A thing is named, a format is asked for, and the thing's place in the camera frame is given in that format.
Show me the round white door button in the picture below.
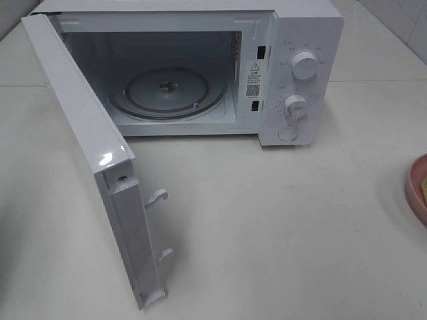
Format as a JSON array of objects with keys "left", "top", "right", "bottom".
[{"left": 278, "top": 125, "right": 298, "bottom": 142}]

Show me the white microwave knob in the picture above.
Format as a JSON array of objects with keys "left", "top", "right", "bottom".
[
  {"left": 284, "top": 95, "right": 308, "bottom": 119},
  {"left": 290, "top": 49, "right": 320, "bottom": 80}
]

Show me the white microwave door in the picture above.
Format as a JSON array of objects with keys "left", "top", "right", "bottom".
[{"left": 22, "top": 14, "right": 173, "bottom": 309}]

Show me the pink round plate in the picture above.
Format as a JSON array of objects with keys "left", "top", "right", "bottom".
[{"left": 405, "top": 154, "right": 426, "bottom": 227}]

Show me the white bread sandwich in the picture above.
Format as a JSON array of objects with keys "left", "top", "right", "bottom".
[{"left": 420, "top": 177, "right": 427, "bottom": 205}]

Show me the glass microwave turntable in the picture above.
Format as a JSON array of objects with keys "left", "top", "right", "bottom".
[{"left": 109, "top": 67, "right": 228, "bottom": 121}]

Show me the white warning label sticker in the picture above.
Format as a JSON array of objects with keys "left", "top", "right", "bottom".
[{"left": 245, "top": 59, "right": 267, "bottom": 99}]

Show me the white microwave oven body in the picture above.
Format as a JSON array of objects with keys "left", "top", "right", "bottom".
[{"left": 28, "top": 1, "right": 344, "bottom": 146}]

